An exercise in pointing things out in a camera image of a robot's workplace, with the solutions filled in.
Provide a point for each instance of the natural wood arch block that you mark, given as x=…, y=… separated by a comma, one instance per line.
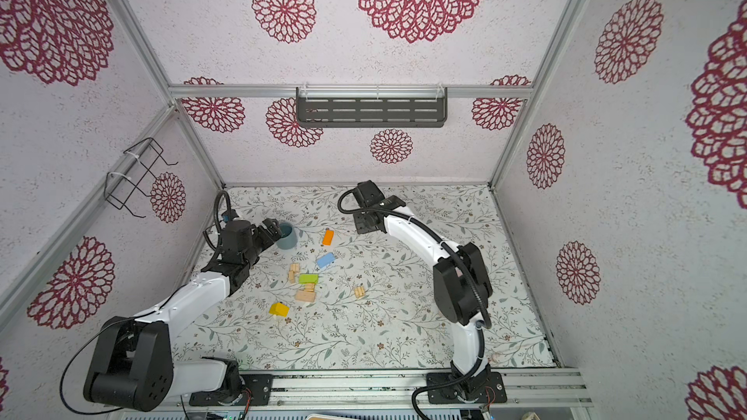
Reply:
x=307, y=293

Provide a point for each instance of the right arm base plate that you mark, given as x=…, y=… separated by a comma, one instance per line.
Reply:
x=467, y=391

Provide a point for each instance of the orange wooden block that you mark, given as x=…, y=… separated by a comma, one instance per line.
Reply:
x=328, y=238

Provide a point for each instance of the aluminium front rail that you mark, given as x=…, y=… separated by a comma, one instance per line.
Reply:
x=391, y=389

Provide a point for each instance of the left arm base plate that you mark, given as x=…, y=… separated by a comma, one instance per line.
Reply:
x=239, y=389

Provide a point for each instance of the lime green wooden block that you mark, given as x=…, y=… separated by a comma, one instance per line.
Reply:
x=308, y=279

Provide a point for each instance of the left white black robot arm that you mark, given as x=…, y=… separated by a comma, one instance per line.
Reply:
x=132, y=364

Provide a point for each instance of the black wire wall rack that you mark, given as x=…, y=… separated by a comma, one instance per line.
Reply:
x=120, y=186

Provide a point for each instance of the teal ceramic cup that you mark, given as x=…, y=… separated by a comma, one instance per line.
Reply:
x=288, y=236

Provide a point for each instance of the natural wood block pair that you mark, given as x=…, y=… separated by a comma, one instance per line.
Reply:
x=294, y=272

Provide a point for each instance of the blue wooden block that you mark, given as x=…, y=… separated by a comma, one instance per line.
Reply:
x=325, y=261

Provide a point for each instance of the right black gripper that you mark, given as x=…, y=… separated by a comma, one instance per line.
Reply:
x=360, y=227

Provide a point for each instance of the yellow wooden block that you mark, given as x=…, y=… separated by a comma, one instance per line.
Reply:
x=279, y=309

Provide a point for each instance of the dark grey wall shelf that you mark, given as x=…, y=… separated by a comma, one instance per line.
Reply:
x=371, y=110

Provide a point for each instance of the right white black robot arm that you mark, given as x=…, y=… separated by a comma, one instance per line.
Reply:
x=461, y=285

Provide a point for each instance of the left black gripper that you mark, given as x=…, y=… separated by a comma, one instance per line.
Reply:
x=267, y=238

